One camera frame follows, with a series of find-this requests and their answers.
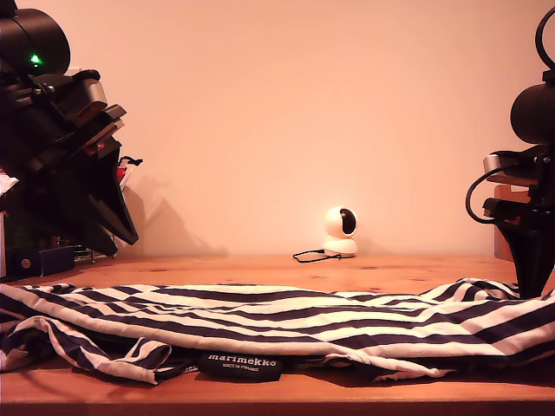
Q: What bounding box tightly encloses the navy white striped t-shirt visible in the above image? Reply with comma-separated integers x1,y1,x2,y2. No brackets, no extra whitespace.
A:
0,276,555,387

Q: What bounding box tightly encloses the wooden chair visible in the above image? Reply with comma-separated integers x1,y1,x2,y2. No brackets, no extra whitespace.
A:
493,184,518,263

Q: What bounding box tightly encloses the dark blue box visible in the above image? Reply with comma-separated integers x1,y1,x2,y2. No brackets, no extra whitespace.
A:
6,245,75,278

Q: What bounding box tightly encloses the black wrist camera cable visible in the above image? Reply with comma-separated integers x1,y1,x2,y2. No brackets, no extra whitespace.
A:
465,171,504,225

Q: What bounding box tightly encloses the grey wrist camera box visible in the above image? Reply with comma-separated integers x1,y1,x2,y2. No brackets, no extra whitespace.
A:
482,149,537,181
55,68,109,127

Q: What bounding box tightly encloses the white dome security camera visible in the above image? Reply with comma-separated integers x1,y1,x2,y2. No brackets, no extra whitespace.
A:
323,205,359,260

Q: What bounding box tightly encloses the black security camera cable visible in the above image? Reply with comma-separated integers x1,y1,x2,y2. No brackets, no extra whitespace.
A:
292,247,343,263

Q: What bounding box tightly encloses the thin black loop cable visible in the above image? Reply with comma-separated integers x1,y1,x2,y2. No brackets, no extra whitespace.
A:
534,6,555,73

